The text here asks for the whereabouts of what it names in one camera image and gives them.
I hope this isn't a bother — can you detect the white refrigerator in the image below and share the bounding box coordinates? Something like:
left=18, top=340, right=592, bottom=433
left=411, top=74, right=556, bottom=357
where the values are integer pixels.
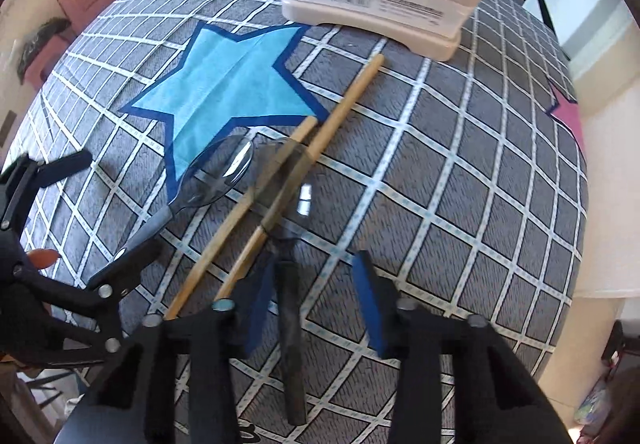
left=520, top=0, right=633, bottom=89

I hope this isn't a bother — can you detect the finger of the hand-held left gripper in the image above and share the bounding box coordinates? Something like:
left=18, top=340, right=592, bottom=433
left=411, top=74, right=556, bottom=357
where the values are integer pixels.
left=0, top=151, right=96, bottom=232
left=40, top=241, right=163, bottom=356

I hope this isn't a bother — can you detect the grey checked star tablecloth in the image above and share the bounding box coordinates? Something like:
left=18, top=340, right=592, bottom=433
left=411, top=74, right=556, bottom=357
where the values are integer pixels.
left=5, top=0, right=590, bottom=444

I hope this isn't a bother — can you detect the pink plastic stool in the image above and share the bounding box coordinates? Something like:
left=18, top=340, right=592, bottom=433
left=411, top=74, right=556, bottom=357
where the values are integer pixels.
left=24, top=36, right=63, bottom=87

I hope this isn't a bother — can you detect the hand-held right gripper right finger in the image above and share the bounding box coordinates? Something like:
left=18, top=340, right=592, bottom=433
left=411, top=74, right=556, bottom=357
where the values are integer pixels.
left=351, top=251, right=546, bottom=444

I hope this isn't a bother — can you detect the plain bamboo chopstick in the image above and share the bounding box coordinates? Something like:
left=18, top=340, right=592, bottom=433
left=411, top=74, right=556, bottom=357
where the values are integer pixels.
left=164, top=116, right=319, bottom=319
left=215, top=54, right=386, bottom=302

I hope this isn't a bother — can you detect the colourful patterned bag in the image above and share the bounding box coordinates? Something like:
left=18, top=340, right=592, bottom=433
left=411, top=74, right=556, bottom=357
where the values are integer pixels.
left=575, top=374, right=623, bottom=426

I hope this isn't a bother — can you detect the black plastic bag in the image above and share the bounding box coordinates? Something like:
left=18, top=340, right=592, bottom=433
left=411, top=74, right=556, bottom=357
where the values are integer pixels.
left=17, top=18, right=73, bottom=74

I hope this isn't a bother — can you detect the person's left hand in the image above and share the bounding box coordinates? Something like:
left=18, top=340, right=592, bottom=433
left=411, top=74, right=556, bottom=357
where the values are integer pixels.
left=27, top=248, right=62, bottom=271

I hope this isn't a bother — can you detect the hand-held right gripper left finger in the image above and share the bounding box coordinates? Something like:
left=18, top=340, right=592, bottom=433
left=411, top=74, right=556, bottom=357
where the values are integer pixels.
left=92, top=256, right=278, bottom=444

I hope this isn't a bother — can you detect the dark translucent plastic spoon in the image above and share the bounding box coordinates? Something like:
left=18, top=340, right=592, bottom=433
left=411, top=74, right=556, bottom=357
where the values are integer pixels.
left=112, top=136, right=255, bottom=262
left=252, top=138, right=321, bottom=426

